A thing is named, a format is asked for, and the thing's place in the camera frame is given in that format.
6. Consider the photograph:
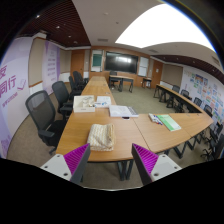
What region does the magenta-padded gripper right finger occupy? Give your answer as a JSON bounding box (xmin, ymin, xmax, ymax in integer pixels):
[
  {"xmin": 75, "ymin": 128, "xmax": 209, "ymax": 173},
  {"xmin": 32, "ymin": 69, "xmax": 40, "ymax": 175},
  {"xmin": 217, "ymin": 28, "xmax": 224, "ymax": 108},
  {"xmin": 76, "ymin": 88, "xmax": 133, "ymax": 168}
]
[{"xmin": 131, "ymin": 143, "xmax": 183, "ymax": 187}]

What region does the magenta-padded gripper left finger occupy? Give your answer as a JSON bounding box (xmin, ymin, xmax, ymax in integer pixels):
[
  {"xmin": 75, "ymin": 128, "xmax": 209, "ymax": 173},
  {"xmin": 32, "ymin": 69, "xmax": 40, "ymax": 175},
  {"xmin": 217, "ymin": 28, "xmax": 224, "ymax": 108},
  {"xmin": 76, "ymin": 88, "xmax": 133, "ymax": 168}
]
[{"xmin": 40, "ymin": 143, "xmax": 92, "ymax": 185}]

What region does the cream zigzag patterned towel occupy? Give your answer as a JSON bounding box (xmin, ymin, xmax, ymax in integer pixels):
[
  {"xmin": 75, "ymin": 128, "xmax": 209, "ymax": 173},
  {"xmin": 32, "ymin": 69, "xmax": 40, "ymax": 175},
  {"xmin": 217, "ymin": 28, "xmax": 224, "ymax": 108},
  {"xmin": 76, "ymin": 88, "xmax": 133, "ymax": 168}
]
[{"xmin": 87, "ymin": 123, "xmax": 116, "ymax": 152}]

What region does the green booklet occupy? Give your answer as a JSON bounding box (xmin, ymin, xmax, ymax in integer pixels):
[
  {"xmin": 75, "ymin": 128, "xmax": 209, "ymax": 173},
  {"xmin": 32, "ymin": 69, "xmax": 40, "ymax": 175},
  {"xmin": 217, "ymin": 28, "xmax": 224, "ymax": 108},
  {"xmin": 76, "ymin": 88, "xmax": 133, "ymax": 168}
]
[{"xmin": 155, "ymin": 114, "xmax": 182, "ymax": 132}]

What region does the white marker pen box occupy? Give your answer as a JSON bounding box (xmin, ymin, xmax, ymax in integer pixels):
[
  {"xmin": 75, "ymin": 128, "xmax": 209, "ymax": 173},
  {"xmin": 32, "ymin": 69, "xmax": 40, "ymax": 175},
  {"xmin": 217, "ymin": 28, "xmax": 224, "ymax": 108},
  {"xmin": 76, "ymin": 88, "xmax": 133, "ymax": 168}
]
[{"xmin": 148, "ymin": 113, "xmax": 164, "ymax": 126}]

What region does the black mesh office chair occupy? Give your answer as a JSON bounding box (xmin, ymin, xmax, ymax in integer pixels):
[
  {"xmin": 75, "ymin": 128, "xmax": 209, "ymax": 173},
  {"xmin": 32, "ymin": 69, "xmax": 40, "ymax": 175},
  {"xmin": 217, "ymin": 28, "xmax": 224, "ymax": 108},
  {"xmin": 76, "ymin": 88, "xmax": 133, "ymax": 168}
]
[
  {"xmin": 51, "ymin": 80, "xmax": 74, "ymax": 118},
  {"xmin": 25, "ymin": 89, "xmax": 68, "ymax": 156}
]

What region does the white cardboard box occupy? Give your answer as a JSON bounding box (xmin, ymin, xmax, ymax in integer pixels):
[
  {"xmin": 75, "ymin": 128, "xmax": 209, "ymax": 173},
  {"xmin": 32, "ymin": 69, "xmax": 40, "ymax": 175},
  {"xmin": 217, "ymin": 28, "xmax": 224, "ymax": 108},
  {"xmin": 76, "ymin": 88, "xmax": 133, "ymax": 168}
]
[{"xmin": 72, "ymin": 95, "xmax": 96, "ymax": 114}]

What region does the clear plastic packaging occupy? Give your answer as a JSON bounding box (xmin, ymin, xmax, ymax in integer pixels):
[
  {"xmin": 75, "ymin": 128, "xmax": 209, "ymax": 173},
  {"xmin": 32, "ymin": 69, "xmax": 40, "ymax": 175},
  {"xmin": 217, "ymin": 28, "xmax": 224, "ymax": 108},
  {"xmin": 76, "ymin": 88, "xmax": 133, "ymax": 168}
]
[{"xmin": 81, "ymin": 95, "xmax": 96, "ymax": 108}]

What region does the long wooden table row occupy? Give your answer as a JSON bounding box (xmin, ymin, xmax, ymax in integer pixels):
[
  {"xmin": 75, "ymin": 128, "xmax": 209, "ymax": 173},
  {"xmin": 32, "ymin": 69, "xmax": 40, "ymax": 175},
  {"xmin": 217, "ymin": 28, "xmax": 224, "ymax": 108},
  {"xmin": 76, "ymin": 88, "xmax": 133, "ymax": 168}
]
[{"xmin": 153, "ymin": 83, "xmax": 206, "ymax": 114}]

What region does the row of black chairs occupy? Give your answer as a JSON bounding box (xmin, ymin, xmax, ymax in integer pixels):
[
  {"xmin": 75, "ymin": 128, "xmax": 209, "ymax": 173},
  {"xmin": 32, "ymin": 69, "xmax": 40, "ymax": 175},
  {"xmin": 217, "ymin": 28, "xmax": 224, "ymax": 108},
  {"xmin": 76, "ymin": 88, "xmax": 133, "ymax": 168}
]
[{"xmin": 168, "ymin": 84, "xmax": 224, "ymax": 161}]

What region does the white leaflet with blue print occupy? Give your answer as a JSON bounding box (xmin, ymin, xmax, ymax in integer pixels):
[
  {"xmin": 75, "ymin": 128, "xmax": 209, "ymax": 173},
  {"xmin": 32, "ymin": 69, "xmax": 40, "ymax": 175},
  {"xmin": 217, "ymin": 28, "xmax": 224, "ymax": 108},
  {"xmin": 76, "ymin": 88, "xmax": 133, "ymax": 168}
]
[{"xmin": 94, "ymin": 95, "xmax": 113, "ymax": 109}]

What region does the small wooden side desk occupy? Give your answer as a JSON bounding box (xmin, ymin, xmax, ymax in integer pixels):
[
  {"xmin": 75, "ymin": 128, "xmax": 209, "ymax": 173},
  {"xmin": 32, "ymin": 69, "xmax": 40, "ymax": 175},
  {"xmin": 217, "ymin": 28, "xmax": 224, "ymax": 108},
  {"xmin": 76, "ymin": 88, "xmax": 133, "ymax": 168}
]
[{"xmin": 141, "ymin": 77, "xmax": 153, "ymax": 89}]

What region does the group of black office chairs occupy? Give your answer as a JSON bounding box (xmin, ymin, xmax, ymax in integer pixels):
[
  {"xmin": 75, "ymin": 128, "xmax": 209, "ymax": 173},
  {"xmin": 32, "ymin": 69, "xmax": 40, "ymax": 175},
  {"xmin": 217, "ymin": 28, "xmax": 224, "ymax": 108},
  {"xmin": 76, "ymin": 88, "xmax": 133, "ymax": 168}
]
[{"xmin": 68, "ymin": 70, "xmax": 90, "ymax": 99}]

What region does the brown wooden door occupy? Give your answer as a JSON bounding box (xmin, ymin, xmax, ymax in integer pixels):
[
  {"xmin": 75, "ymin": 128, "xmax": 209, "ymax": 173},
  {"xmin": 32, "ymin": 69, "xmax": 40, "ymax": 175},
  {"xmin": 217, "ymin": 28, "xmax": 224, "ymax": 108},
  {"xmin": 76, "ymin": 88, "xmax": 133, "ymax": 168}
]
[
  {"xmin": 70, "ymin": 49, "xmax": 86, "ymax": 78},
  {"xmin": 151, "ymin": 59, "xmax": 164, "ymax": 89}
]

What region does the wooden desk with black legs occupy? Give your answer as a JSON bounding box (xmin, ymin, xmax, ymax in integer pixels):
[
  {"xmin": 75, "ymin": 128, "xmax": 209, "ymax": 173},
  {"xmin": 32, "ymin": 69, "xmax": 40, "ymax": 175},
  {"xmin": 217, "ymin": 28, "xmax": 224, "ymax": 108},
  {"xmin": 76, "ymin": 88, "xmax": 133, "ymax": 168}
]
[{"xmin": 108, "ymin": 74, "xmax": 135, "ymax": 93}]

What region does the green framed whiteboard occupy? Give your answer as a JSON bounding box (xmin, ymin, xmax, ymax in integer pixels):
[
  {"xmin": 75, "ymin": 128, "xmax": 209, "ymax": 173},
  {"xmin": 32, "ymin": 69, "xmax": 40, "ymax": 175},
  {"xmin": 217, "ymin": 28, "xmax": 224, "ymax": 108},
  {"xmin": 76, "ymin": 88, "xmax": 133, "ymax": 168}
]
[{"xmin": 90, "ymin": 49, "xmax": 104, "ymax": 73}]

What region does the bright ceiling light panel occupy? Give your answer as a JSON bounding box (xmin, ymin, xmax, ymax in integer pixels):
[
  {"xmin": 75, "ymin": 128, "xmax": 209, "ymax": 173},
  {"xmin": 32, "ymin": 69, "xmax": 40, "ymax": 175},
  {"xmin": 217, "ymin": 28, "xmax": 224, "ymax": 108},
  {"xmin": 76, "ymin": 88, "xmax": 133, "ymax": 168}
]
[{"xmin": 114, "ymin": 3, "xmax": 216, "ymax": 53}]

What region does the colourful wall poster collage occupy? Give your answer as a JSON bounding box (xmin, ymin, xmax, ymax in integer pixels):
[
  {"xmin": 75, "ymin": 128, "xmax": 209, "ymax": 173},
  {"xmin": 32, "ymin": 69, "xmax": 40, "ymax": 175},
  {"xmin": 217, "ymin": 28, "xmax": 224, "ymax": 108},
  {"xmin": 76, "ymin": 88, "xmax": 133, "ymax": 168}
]
[{"xmin": 181, "ymin": 68, "xmax": 224, "ymax": 124}]

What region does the white wall whiteboard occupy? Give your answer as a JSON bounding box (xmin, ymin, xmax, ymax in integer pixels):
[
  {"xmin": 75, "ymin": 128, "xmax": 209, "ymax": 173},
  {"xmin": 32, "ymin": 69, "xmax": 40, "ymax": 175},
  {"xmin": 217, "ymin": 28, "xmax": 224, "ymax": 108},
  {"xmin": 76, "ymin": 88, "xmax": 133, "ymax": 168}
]
[{"xmin": 137, "ymin": 56, "xmax": 150, "ymax": 77}]

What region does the purple wall banner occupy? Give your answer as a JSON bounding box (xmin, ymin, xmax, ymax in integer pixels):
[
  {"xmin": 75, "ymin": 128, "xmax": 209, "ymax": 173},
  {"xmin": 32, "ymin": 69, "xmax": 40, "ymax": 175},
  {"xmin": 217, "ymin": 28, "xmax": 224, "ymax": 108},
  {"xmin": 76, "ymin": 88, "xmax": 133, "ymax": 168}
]
[{"xmin": 41, "ymin": 40, "xmax": 62, "ymax": 96}]

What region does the large black wall screen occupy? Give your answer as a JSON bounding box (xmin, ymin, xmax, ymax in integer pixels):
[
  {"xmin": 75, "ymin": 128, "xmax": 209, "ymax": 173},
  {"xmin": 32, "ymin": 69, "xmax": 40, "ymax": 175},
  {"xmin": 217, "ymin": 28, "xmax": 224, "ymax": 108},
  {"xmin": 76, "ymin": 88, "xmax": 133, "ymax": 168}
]
[{"xmin": 104, "ymin": 50, "xmax": 139, "ymax": 75}]

